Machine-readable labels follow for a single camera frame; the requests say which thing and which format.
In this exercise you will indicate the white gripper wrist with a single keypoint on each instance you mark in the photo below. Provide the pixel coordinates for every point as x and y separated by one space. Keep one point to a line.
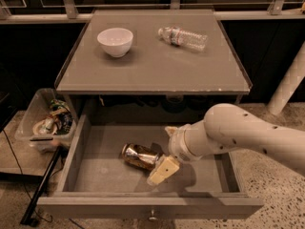
176 145

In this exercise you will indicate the crushed orange soda can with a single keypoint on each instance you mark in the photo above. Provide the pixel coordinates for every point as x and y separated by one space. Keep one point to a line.
140 156

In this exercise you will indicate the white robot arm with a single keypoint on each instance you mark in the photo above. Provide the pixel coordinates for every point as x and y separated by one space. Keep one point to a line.
226 127

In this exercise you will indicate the grey cabinet with counter top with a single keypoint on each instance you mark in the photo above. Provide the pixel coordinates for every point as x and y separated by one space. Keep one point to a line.
152 66

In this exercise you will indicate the metal drawer knob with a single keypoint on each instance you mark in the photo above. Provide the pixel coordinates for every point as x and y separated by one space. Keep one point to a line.
152 216

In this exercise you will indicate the open grey top drawer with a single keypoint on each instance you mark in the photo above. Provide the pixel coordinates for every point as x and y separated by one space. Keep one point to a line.
97 183

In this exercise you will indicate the colourful snack bags in bin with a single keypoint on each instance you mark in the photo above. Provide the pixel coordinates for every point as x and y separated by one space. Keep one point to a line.
62 116

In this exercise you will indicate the clear plastic water bottle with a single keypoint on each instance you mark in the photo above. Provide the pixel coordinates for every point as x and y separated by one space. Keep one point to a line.
180 38

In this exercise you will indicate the white ceramic bowl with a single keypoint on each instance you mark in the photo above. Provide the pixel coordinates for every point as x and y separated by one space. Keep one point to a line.
115 42

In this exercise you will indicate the clear plastic storage bin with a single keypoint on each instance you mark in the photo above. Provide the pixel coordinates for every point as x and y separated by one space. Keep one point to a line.
38 110

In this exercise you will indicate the white plate in bin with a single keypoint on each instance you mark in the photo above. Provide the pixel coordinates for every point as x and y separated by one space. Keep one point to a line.
45 127

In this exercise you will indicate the black floor stand bar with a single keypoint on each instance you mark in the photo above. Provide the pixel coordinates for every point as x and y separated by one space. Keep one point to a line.
42 184

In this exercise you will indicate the metal window railing frame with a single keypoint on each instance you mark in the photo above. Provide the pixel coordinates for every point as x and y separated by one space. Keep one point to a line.
80 11

